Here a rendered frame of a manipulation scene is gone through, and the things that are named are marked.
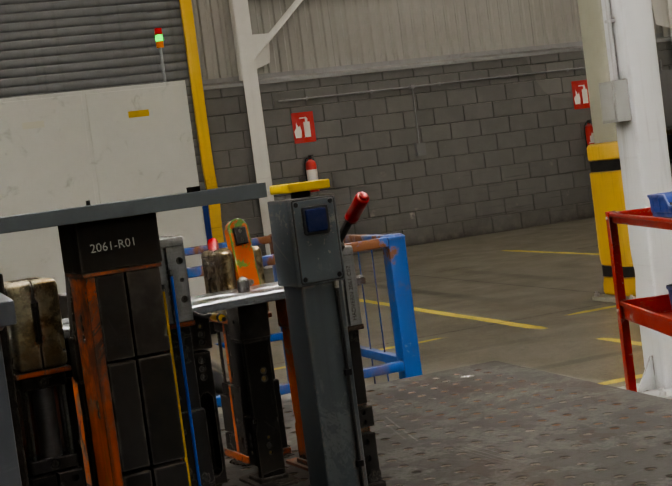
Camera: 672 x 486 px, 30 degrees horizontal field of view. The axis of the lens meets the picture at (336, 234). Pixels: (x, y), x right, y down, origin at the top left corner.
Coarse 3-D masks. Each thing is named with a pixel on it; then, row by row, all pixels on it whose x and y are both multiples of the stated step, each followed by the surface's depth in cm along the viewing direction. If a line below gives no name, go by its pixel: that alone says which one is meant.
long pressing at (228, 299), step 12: (360, 276) 194; (252, 288) 199; (264, 288) 198; (276, 288) 193; (192, 300) 193; (204, 300) 189; (216, 300) 183; (228, 300) 184; (240, 300) 184; (252, 300) 185; (264, 300) 186; (204, 312) 182
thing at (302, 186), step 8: (288, 184) 158; (296, 184) 159; (304, 184) 159; (312, 184) 160; (320, 184) 160; (328, 184) 161; (272, 192) 163; (280, 192) 161; (288, 192) 158; (296, 192) 161; (304, 192) 161
